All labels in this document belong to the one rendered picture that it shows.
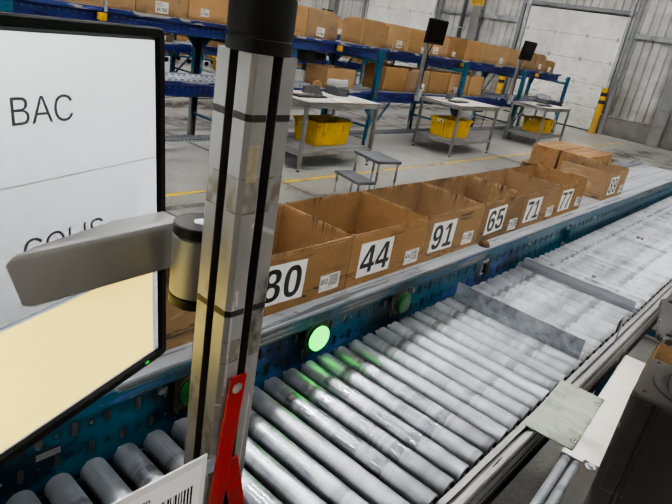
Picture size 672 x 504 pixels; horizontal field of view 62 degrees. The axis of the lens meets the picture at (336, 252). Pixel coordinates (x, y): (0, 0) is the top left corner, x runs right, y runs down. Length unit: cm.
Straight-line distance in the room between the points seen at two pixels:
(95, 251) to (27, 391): 11
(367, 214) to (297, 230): 39
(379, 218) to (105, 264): 159
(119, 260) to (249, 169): 14
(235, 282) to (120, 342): 15
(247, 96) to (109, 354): 26
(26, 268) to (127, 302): 12
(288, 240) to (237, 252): 134
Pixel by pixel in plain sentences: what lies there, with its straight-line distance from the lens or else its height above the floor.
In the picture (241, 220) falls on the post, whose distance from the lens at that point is 39.
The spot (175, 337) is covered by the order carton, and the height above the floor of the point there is 91.
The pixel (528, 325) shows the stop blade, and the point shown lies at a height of 77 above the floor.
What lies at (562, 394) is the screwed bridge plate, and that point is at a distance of 171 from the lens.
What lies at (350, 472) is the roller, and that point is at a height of 74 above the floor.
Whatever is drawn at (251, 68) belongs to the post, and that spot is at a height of 154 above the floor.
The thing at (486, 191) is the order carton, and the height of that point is 100.
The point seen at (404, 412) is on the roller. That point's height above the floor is 74.
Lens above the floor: 157
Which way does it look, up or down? 22 degrees down
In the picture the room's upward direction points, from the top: 10 degrees clockwise
